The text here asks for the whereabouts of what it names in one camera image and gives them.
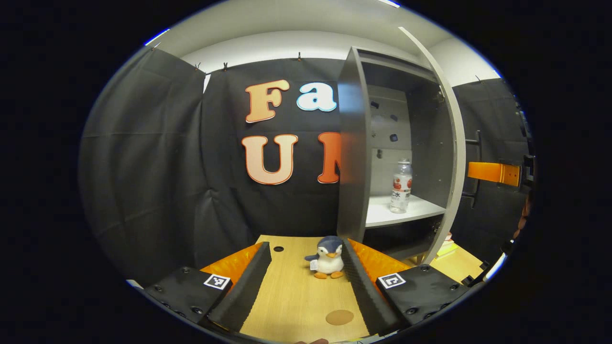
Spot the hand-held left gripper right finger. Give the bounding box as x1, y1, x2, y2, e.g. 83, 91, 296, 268
341, 238, 471, 337

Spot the black backdrop cloth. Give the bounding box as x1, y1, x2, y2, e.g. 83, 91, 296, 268
79, 45, 531, 287

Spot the round brown coaster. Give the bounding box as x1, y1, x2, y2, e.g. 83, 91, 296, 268
326, 310, 355, 326

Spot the penguin plush toy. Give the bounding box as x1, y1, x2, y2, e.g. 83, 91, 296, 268
305, 235, 346, 280

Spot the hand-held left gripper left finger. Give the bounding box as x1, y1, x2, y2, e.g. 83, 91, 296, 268
143, 241, 273, 335

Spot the pale cabinet door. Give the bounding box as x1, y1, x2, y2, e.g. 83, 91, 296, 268
398, 26, 481, 264

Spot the clear plastic bottle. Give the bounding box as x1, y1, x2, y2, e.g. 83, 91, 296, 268
390, 159, 413, 214

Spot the grey cabinet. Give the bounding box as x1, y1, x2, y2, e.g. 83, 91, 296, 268
337, 46, 448, 266

